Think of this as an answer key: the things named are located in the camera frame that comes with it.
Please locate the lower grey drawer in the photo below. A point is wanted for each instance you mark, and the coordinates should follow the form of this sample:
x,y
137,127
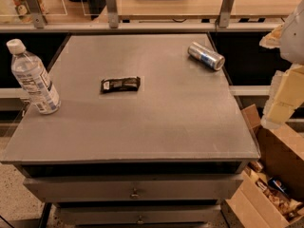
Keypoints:
x,y
129,214

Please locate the grey drawer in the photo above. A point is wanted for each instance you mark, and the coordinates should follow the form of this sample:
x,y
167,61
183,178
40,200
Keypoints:
x,y
129,214
129,188

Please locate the upper grey drawer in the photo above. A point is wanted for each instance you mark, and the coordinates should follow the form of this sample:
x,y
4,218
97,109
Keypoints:
x,y
129,188

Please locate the clear plastic water bottle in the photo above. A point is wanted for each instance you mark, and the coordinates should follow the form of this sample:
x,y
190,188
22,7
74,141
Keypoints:
x,y
32,76

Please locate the blue pepsi can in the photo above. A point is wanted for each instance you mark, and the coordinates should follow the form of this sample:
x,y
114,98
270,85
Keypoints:
x,y
278,185

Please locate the grey drawer cabinet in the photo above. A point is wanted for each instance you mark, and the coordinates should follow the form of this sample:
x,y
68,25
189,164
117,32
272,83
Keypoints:
x,y
182,120

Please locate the colourful snack bag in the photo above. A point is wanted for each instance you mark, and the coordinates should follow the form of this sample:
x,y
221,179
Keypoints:
x,y
17,11

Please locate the brass upper drawer knob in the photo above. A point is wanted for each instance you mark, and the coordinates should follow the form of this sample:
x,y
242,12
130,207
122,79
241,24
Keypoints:
x,y
134,194

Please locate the left metal bracket post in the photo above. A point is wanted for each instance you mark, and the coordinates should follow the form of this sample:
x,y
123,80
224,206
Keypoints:
x,y
38,19

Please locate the snack packets in box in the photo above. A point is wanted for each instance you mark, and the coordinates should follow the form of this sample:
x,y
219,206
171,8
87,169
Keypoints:
x,y
289,208

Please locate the metal bracket post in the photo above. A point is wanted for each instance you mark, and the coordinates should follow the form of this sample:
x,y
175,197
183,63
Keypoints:
x,y
38,19
112,13
225,13

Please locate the brass lower drawer knob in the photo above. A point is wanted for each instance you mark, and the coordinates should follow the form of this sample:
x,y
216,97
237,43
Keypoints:
x,y
140,220

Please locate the open cardboard box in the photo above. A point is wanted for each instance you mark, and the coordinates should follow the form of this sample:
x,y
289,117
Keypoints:
x,y
282,155

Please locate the black snack wrapper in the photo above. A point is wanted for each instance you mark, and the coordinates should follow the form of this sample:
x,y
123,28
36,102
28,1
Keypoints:
x,y
120,84

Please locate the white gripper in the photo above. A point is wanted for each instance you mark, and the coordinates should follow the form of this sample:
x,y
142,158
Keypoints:
x,y
294,37

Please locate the brass drawer knob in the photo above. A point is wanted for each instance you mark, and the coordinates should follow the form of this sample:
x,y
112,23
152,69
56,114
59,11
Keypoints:
x,y
134,194
140,220

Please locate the silver blue redbull can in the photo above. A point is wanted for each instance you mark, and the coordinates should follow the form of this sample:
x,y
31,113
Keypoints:
x,y
207,56

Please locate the middle metal bracket post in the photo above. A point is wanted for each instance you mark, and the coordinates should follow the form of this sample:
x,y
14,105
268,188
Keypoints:
x,y
112,13

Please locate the right metal bracket post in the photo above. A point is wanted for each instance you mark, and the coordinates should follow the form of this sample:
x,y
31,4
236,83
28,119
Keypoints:
x,y
225,13

